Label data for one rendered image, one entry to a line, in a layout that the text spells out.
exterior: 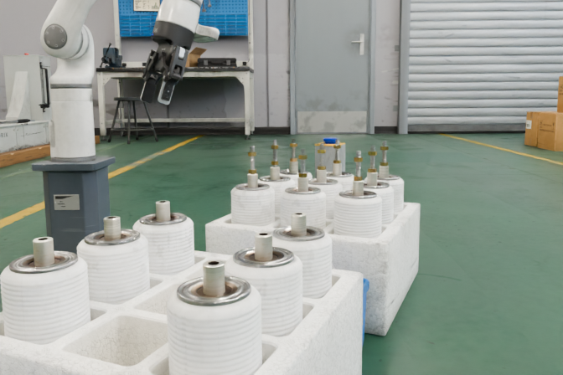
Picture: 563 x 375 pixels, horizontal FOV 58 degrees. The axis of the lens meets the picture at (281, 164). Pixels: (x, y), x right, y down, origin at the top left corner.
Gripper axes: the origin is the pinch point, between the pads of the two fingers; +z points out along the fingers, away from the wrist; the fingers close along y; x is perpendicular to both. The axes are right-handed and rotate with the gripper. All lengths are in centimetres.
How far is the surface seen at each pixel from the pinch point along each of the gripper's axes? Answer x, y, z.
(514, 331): 65, 43, 24
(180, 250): 3.2, 21.0, 23.1
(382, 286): 41, 29, 22
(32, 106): 34, -371, 5
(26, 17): 33, -589, -96
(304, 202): 30.8, 13.1, 11.2
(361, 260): 37.4, 26.0, 18.8
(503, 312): 71, 36, 22
